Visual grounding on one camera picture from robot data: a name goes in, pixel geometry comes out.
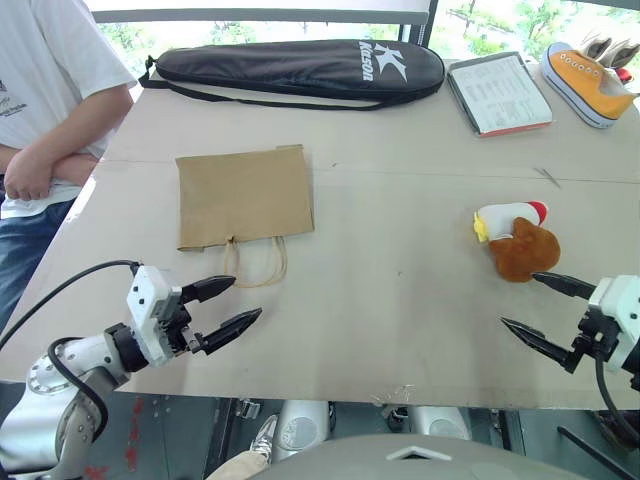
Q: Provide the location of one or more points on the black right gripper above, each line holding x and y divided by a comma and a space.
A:
597, 335

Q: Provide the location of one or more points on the black stand leg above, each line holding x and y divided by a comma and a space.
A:
600, 452

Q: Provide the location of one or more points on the beige plush slippers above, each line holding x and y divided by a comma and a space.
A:
600, 47

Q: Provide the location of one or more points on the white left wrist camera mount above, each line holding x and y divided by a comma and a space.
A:
145, 310

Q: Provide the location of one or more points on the beige trouser leg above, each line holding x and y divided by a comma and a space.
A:
240, 466

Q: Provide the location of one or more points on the black badminton racket bag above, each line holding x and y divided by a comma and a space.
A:
300, 65

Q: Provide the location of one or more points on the orange canvas sneaker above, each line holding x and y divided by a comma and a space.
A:
580, 85

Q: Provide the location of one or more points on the small red object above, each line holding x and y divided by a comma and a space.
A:
623, 75

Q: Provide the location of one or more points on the bystander's blue jeans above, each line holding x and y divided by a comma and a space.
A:
25, 235

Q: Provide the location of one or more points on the bystander's left hand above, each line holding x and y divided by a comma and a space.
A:
27, 175

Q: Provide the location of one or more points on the silver robot torso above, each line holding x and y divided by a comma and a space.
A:
350, 460

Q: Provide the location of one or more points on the silver rounded robot leg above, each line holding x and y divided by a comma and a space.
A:
300, 430
440, 422

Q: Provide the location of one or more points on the shiny silver shoe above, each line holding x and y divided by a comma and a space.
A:
264, 440

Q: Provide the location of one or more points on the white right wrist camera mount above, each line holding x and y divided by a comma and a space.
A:
620, 300

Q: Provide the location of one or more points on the person in white shirt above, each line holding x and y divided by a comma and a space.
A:
45, 60

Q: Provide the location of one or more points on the bystander's left forearm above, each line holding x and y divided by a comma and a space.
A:
85, 130

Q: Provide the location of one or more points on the grey window frame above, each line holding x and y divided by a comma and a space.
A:
250, 16

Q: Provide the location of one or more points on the white printed book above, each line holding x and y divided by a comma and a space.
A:
500, 92

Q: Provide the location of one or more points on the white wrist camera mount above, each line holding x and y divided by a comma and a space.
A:
145, 310
620, 300

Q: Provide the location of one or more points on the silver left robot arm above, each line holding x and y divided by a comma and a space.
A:
92, 350

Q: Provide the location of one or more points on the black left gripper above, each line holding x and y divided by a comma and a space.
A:
175, 325

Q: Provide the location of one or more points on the bystander's right forearm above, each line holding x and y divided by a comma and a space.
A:
75, 170

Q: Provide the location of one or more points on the white plush chicken toy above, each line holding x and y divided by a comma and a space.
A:
500, 217

